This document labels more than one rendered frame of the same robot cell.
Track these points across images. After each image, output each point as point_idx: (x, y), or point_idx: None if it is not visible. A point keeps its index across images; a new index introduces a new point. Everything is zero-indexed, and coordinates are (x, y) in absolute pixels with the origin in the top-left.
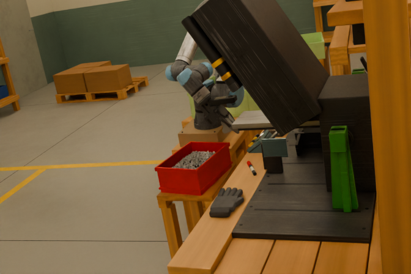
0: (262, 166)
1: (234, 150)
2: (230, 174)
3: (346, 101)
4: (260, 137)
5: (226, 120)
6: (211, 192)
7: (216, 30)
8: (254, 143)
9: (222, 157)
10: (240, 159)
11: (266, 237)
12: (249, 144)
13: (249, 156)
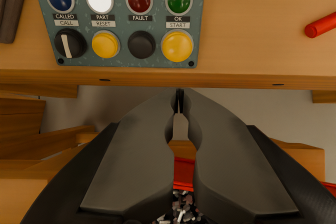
0: None
1: (27, 171)
2: (170, 144)
3: None
4: None
5: (291, 181)
6: (305, 158)
7: None
8: (176, 29)
9: (180, 172)
10: (1, 164)
11: None
12: (188, 49)
13: (227, 50)
